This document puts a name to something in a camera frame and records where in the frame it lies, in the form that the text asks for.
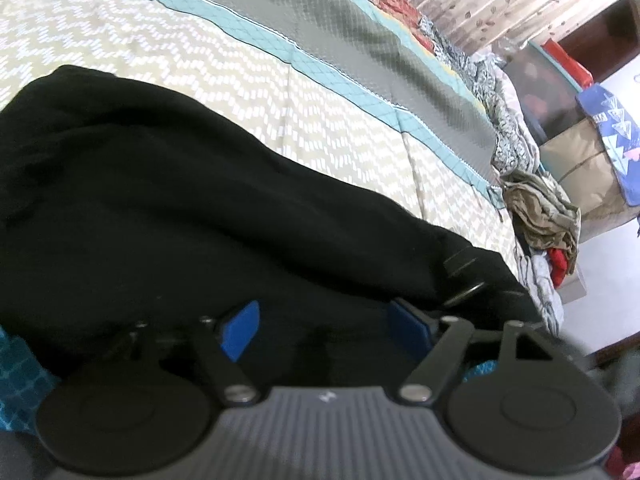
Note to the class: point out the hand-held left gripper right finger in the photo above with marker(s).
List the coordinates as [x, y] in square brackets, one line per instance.
[407, 325]

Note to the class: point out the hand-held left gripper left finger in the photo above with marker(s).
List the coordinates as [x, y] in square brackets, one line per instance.
[242, 330]

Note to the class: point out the black pants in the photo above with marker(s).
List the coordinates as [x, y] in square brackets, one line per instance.
[200, 210]

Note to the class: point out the grey garment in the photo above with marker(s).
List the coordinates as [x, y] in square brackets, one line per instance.
[542, 290]

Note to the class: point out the red garment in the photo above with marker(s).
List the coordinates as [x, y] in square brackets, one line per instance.
[560, 266]

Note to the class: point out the olive garment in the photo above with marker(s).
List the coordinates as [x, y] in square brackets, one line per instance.
[540, 210]

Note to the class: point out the floral patchwork quilt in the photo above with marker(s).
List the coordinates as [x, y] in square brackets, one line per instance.
[505, 125]

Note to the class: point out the tan cardboard box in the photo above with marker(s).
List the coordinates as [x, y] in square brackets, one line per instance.
[580, 165]

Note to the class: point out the patterned bed quilt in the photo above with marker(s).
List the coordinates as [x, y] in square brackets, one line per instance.
[200, 60]

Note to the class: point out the grey translucent storage box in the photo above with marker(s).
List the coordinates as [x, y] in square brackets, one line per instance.
[540, 82]

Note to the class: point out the blue printed bag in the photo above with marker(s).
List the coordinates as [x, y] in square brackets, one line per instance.
[616, 135]

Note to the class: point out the red bag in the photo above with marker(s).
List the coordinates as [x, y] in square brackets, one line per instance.
[567, 60]

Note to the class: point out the leaf print curtain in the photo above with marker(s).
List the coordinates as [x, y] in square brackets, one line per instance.
[490, 5]

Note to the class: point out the dark wooden furniture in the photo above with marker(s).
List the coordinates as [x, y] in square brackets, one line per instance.
[600, 27]

